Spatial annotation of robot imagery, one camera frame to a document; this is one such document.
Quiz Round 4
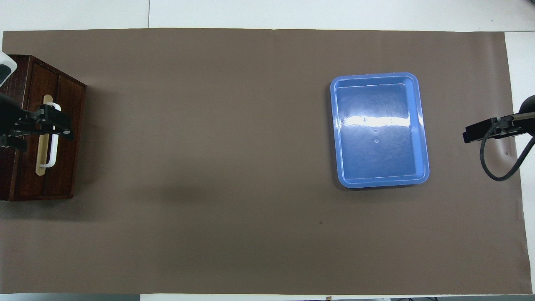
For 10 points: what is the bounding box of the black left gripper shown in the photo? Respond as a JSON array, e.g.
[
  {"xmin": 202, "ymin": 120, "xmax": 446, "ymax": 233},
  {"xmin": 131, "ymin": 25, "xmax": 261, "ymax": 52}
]
[{"xmin": 0, "ymin": 93, "xmax": 75, "ymax": 152}]

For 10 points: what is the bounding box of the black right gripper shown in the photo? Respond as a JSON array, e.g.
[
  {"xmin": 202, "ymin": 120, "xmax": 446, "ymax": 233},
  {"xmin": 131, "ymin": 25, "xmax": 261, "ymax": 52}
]
[{"xmin": 462, "ymin": 95, "xmax": 535, "ymax": 144}]

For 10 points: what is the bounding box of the wooden drawer with white handle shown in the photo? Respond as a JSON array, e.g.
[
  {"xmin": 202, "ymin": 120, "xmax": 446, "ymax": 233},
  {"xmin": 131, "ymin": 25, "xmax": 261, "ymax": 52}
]
[{"xmin": 17, "ymin": 59, "xmax": 62, "ymax": 199}]

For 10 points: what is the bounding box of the dark wooden drawer cabinet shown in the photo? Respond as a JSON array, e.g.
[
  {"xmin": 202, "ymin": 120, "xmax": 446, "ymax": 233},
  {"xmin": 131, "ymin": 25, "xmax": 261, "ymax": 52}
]
[{"xmin": 0, "ymin": 54, "xmax": 87, "ymax": 202}]

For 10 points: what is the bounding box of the blue plastic tray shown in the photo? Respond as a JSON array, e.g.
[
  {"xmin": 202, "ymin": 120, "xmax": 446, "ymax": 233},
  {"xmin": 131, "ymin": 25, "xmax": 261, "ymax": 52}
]
[{"xmin": 330, "ymin": 72, "xmax": 430, "ymax": 189}]

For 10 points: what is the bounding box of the brown table mat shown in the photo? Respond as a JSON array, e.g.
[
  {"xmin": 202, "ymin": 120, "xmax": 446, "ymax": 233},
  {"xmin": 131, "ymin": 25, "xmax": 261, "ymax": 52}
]
[{"xmin": 0, "ymin": 28, "xmax": 532, "ymax": 295}]

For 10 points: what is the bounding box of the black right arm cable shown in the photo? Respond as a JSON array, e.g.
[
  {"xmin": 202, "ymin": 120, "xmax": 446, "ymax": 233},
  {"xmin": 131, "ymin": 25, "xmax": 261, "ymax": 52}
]
[{"xmin": 480, "ymin": 115, "xmax": 535, "ymax": 181}]

